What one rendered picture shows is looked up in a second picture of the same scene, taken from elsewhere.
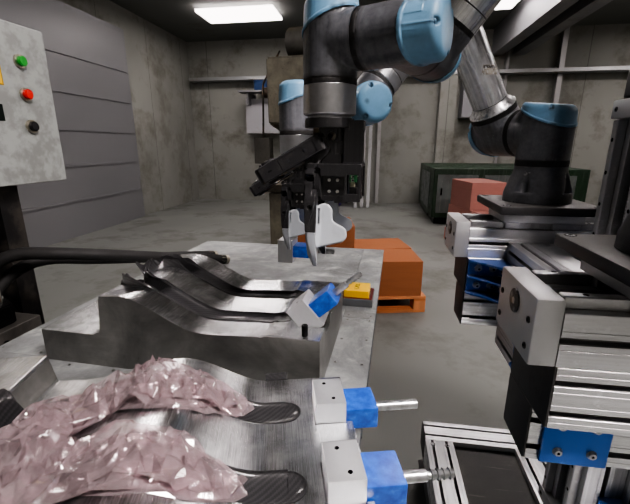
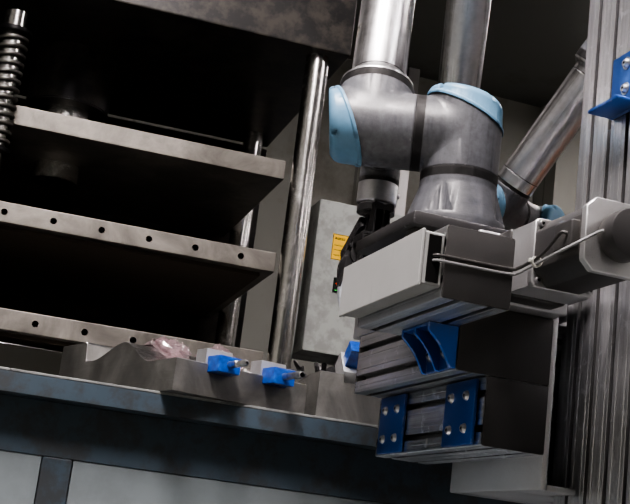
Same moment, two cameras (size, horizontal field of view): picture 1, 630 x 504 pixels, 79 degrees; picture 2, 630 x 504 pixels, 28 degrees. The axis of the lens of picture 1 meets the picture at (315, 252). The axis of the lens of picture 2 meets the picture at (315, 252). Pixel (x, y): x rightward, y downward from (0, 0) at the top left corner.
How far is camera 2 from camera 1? 214 cm
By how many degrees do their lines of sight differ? 69
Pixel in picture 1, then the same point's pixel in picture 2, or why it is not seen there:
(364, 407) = (271, 367)
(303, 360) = (314, 390)
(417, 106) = not seen: outside the picture
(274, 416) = not seen: hidden behind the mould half
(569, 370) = (363, 336)
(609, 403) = (374, 359)
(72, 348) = not seen: hidden behind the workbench
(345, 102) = (368, 191)
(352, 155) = (370, 227)
